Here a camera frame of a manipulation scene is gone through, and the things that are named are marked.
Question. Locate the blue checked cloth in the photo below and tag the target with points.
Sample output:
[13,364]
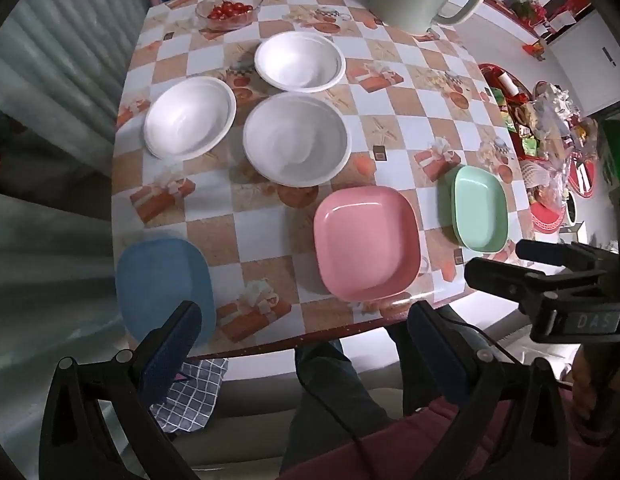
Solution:
[195,400]

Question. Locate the white foam bowl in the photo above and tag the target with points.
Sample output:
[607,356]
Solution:
[300,60]
[190,115]
[295,140]

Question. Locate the clear glass bowl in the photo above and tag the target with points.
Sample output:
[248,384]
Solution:
[206,21]

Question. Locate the pile of cherry tomatoes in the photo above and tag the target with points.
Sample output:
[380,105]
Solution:
[231,10]

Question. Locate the checkered printed tablecloth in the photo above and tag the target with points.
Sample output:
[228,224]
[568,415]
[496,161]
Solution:
[399,125]

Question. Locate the person's right hand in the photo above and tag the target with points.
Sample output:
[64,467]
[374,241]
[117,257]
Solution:
[592,385]

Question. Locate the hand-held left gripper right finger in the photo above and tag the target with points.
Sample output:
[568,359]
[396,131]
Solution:
[432,342]

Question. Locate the green square plate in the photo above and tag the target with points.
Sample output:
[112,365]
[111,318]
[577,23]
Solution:
[479,210]

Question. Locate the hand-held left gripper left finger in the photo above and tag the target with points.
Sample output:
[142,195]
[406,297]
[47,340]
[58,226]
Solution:
[172,345]

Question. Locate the white cabinet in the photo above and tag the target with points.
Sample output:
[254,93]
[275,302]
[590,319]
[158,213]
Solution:
[579,60]

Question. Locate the pink square plate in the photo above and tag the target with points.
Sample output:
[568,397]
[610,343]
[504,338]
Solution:
[365,240]

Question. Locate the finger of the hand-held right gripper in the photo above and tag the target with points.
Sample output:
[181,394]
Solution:
[499,282]
[544,254]

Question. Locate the person's blue jeans leg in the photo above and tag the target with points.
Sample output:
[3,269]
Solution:
[330,400]

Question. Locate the blue square plate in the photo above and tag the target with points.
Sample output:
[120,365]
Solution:
[157,280]

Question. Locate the person's maroon clothing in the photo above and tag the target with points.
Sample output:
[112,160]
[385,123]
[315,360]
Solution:
[429,445]

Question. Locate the red round tray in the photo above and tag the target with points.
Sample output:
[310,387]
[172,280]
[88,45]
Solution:
[489,72]

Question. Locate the red woven mat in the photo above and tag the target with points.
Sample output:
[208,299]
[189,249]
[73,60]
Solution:
[544,217]

